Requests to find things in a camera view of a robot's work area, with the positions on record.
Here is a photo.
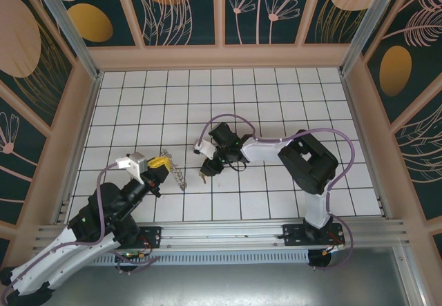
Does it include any metal wire ring rack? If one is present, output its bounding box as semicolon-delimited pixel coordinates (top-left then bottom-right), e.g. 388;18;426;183
159;148;189;192

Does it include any dark panel with pink flower leaves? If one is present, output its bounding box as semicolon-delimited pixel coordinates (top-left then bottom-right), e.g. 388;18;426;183
0;93;48;224

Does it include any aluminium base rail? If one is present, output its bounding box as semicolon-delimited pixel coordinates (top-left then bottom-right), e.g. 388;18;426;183
37;218;410;251

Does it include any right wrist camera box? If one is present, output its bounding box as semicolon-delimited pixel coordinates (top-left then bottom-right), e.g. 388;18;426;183
192;139;217;158

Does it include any dark panel with pink flowers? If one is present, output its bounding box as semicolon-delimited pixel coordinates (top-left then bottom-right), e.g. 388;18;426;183
224;0;322;46

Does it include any dark panel with orange circle leaves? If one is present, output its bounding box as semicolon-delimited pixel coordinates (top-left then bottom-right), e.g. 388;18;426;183
133;0;218;47

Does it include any dark panel with orange oval and fern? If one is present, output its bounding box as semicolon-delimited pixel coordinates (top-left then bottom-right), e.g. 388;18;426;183
364;0;442;126

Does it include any aluminium corner post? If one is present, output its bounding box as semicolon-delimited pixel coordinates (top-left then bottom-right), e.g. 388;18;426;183
338;0;393;76
32;0;104;81

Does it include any dark panel with pink leaf outlines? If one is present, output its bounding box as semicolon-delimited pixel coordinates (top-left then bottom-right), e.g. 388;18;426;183
393;95;442;221

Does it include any slotted grey cable duct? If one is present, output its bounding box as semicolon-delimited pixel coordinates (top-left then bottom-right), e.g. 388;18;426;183
91;249;310;266

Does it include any dark panel with large pink circle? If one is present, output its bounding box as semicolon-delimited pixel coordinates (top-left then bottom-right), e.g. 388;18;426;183
0;0;76;131

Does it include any long purple cable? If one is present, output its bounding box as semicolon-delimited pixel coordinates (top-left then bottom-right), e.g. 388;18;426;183
198;112;357;272
0;163;120;298

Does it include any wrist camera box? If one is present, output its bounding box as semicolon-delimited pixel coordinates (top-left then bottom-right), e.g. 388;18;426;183
115;151;149;186
192;139;217;158

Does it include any short purple cable loop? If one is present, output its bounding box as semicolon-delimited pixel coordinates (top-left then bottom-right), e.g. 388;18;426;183
115;256;162;275

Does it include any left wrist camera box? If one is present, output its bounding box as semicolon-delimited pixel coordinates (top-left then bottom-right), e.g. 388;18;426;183
115;151;149;186

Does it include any dark panel with gold lines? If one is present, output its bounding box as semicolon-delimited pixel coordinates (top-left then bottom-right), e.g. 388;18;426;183
303;0;376;44

